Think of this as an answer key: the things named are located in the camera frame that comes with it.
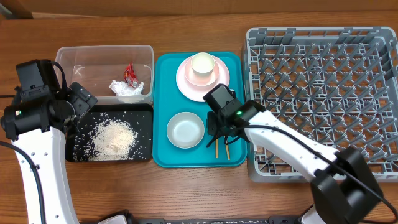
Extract red snack wrapper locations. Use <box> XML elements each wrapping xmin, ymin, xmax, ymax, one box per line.
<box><xmin>124</xmin><ymin>63</ymin><xmax>138</xmax><ymax>88</ymax></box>

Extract pink shallow bowl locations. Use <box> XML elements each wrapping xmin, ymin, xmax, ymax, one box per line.
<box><xmin>185</xmin><ymin>57</ymin><xmax>219</xmax><ymax>86</ymax></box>

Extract teal serving tray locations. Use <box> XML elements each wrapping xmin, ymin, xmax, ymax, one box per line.
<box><xmin>152</xmin><ymin>53</ymin><xmax>247</xmax><ymax>168</ymax></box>

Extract right wooden chopstick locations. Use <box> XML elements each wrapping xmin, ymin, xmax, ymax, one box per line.
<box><xmin>225</xmin><ymin>144</ymin><xmax>230</xmax><ymax>160</ymax></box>

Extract clear plastic storage bin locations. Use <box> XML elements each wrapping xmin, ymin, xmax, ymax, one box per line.
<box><xmin>55</xmin><ymin>45</ymin><xmax>155</xmax><ymax>105</ymax></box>

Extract grey dishwasher rack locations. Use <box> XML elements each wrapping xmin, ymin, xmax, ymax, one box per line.
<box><xmin>242</xmin><ymin>27</ymin><xmax>397</xmax><ymax>182</ymax></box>

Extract grey bowl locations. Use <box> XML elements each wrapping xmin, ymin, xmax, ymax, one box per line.
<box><xmin>167</xmin><ymin>112</ymin><xmax>205</xmax><ymax>149</ymax></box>

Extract white round plate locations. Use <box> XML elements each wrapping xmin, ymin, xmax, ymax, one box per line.
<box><xmin>176</xmin><ymin>56</ymin><xmax>230</xmax><ymax>102</ymax></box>

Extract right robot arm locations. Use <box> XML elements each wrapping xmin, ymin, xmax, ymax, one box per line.
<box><xmin>206</xmin><ymin>99</ymin><xmax>383</xmax><ymax>223</ymax></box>

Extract black rectangular tray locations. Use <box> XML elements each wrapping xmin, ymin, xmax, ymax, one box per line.
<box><xmin>64</xmin><ymin>103</ymin><xmax>154</xmax><ymax>162</ymax></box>

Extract white cup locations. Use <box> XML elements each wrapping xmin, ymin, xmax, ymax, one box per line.
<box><xmin>191</xmin><ymin>52</ymin><xmax>215</xmax><ymax>77</ymax></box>

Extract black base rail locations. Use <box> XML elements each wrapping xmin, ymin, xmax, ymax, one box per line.
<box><xmin>80</xmin><ymin>210</ymin><xmax>299</xmax><ymax>224</ymax></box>

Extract pile of rice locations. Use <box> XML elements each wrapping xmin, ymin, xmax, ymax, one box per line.
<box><xmin>73</xmin><ymin>111</ymin><xmax>152</xmax><ymax>162</ymax></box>

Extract white napkin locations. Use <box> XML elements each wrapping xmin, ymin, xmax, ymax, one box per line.
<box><xmin>109</xmin><ymin>80</ymin><xmax>144</xmax><ymax>96</ymax></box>

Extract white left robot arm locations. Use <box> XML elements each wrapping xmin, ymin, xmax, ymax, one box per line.
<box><xmin>1</xmin><ymin>82</ymin><xmax>97</xmax><ymax>223</ymax></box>

